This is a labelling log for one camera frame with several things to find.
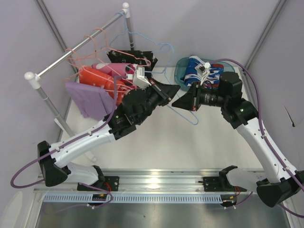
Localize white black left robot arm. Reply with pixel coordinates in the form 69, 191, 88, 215
38, 79, 180, 190

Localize purple trousers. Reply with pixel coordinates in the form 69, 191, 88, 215
65, 82, 114, 121

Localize metal clothes rack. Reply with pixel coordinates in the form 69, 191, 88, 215
24, 0, 132, 137

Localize pink hanger of black trousers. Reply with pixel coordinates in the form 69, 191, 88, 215
94, 27, 152, 67

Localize black white trousers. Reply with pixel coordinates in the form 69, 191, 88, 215
107, 50, 158, 79

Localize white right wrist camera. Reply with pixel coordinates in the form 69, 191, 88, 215
195, 62, 211, 85

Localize white slotted cable duct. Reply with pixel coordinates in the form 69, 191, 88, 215
43, 193, 223, 204

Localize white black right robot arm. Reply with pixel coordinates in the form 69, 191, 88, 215
172, 72, 304, 208

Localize light blue wire hanger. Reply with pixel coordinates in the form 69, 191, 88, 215
148, 43, 199, 126

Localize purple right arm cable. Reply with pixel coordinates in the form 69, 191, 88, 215
210, 58, 304, 218

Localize pink patterned trousers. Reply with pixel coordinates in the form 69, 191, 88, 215
91, 63, 138, 82

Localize blue white patterned trousers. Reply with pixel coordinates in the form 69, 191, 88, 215
180, 55, 224, 89

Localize aluminium mounting rail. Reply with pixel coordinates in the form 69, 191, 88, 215
34, 168, 259, 193

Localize pink hanger of orange trousers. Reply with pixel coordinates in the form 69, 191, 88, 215
63, 48, 132, 94

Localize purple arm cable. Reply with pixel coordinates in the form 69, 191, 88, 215
210, 58, 304, 218
10, 75, 129, 190

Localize teal plastic basin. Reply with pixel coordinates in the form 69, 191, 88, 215
174, 56, 235, 91

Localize orange trousers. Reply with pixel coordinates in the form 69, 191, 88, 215
78, 66, 135, 105

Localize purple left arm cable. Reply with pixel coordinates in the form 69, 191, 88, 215
10, 75, 129, 190

